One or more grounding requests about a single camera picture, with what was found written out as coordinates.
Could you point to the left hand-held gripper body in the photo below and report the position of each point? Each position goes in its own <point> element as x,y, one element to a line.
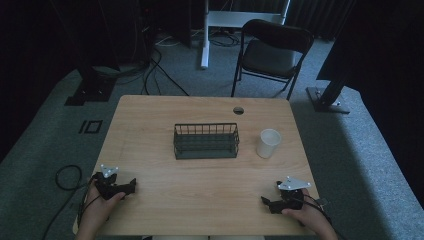
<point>107,188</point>

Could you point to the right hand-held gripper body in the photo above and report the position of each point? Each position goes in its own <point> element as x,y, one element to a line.
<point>290,196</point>

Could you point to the person's left hand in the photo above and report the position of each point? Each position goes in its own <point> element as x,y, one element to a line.
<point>100,206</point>

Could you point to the person's right hand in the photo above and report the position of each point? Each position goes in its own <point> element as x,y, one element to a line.
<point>308,213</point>

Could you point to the white cup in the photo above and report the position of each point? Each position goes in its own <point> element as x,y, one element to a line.
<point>268,143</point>

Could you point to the black floor socket box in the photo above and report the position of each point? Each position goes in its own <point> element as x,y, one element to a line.
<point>91,126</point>

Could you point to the black metal stand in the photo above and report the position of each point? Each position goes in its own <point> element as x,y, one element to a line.
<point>328,98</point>
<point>91,88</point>

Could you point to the black folding chair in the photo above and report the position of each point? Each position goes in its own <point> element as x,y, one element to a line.
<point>271,53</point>

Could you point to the white desk frame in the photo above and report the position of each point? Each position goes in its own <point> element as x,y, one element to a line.
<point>233,18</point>

